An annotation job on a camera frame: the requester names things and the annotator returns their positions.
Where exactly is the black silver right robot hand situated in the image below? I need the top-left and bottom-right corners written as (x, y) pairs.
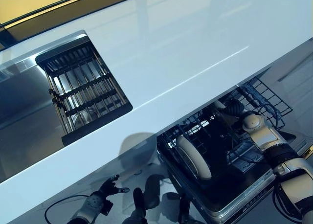
top-left (220, 98), bottom-right (245, 118)

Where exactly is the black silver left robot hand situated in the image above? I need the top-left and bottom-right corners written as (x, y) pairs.
top-left (97, 174), bottom-right (130, 198)

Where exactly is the large beige ceramic plate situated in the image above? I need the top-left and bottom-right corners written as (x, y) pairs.
top-left (176, 135), bottom-right (212, 180)

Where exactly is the grey left robot leg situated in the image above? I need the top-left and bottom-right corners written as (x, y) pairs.
top-left (122, 187), bottom-right (149, 224)

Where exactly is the grey robot leg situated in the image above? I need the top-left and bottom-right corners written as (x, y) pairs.
top-left (122, 187), bottom-right (149, 224)
top-left (176, 192), bottom-right (195, 224)

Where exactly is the grey cutlery basket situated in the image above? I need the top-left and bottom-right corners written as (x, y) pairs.
top-left (229, 140), bottom-right (265, 172)

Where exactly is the steel sink drain strainer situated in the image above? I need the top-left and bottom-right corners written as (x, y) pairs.
top-left (73, 109), bottom-right (98, 127)

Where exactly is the white end cabinet door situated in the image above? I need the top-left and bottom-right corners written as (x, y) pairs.
top-left (264, 38), bottom-right (313, 83)

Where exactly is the grey right robot leg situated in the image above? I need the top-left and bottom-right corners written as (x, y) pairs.
top-left (176, 192), bottom-right (195, 224)

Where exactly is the black dish drying rack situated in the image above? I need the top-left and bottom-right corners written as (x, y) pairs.
top-left (35, 35), bottom-right (134, 146)

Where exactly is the stainless steel sink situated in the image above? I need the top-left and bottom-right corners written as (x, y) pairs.
top-left (0, 29), bottom-right (134, 176)

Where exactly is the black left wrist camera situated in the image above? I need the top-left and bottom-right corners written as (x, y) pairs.
top-left (100, 201), bottom-right (114, 216)

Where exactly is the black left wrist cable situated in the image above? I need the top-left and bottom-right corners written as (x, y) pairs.
top-left (45, 194), bottom-right (89, 219)

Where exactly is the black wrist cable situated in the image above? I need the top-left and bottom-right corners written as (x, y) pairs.
top-left (271, 188), bottom-right (306, 219)
top-left (45, 194), bottom-right (89, 219)

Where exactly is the dishwasher with wire rack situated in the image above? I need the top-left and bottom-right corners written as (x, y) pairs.
top-left (158, 131), bottom-right (313, 224)

